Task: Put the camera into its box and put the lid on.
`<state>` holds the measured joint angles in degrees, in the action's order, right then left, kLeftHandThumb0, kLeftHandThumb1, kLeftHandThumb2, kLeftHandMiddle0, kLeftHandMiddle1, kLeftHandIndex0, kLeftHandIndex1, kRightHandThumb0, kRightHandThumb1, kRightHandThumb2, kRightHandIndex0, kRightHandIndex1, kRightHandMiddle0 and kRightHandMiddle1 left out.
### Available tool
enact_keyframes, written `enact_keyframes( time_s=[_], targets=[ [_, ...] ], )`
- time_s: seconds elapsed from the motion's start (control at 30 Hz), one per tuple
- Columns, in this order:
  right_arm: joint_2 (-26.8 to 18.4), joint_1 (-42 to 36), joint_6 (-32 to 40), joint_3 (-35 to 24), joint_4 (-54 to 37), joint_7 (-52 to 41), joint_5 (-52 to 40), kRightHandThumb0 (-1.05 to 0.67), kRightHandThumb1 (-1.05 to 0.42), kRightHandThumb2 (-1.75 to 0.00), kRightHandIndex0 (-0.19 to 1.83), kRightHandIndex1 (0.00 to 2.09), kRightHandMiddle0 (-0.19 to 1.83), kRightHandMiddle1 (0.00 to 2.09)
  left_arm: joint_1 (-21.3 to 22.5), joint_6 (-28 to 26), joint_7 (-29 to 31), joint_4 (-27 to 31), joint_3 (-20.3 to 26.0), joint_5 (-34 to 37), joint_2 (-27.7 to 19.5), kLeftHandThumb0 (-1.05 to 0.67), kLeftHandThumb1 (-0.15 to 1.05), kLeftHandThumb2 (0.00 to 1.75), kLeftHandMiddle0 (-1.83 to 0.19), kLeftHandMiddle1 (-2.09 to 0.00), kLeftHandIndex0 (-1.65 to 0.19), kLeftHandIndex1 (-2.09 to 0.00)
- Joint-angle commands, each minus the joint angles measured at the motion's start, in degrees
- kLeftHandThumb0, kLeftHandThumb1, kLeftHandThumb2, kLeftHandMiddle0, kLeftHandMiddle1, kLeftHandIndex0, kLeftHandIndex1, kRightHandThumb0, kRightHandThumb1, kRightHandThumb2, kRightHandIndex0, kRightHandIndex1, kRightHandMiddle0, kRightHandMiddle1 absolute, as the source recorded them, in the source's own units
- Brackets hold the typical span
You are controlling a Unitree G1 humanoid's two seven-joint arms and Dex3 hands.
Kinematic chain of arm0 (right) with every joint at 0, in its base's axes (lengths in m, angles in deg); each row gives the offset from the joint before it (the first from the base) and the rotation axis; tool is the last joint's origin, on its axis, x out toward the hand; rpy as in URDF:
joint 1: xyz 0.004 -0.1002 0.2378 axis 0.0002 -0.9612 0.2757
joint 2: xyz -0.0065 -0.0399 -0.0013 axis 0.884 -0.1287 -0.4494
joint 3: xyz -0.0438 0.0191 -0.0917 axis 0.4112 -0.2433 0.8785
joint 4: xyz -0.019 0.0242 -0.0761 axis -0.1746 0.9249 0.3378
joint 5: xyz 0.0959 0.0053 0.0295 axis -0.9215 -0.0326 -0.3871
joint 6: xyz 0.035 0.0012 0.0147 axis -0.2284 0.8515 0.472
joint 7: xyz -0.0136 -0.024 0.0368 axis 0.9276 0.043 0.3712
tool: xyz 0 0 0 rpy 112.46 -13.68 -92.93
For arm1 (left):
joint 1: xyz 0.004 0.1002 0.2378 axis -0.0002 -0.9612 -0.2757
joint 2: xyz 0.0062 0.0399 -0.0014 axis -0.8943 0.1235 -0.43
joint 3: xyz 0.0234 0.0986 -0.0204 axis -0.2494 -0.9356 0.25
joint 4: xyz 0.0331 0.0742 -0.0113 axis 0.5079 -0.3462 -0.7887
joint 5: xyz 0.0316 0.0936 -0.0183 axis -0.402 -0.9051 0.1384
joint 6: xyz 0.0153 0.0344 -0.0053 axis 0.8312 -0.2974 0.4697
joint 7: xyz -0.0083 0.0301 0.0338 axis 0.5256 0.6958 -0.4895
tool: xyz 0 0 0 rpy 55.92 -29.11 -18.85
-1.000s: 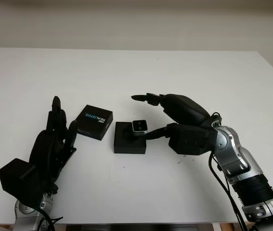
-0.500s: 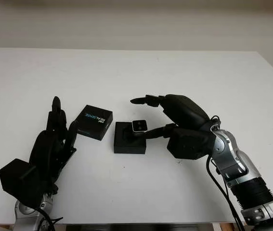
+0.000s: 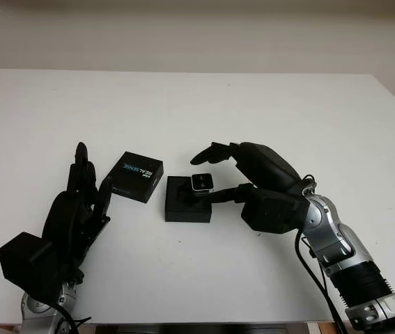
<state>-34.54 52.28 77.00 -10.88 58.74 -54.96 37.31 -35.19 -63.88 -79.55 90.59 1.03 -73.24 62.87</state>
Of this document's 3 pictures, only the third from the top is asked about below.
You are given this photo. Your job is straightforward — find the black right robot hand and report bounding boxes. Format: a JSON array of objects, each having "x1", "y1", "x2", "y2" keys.
[{"x1": 189, "y1": 141, "x2": 306, "y2": 209}]

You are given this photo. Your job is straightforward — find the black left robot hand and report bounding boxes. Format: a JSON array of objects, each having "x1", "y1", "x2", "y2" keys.
[{"x1": 42, "y1": 141, "x2": 113, "y2": 279}]

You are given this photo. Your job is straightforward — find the small silver depth camera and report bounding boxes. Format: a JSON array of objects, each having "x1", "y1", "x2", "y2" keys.
[{"x1": 190, "y1": 173, "x2": 215, "y2": 193}]

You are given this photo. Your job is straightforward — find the black RealSense box lid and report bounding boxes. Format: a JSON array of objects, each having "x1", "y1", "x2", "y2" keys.
[{"x1": 102, "y1": 150, "x2": 164, "y2": 204}]

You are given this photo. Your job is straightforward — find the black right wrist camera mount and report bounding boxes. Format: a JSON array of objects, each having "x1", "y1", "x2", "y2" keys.
[{"x1": 241, "y1": 187, "x2": 311, "y2": 234}]

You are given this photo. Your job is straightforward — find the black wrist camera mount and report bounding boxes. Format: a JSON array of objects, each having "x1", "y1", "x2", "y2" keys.
[
  {"x1": 241, "y1": 187, "x2": 311, "y2": 234},
  {"x1": 0, "y1": 232, "x2": 57, "y2": 300}
]

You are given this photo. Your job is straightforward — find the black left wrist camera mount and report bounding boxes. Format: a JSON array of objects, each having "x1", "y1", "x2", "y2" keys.
[{"x1": 0, "y1": 232, "x2": 57, "y2": 300}]

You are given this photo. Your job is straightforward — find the black camera box base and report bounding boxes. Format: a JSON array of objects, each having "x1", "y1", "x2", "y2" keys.
[{"x1": 164, "y1": 175, "x2": 212, "y2": 223}]

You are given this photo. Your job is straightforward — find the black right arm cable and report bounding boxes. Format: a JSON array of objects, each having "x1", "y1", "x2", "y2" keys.
[{"x1": 294, "y1": 173, "x2": 348, "y2": 334}]

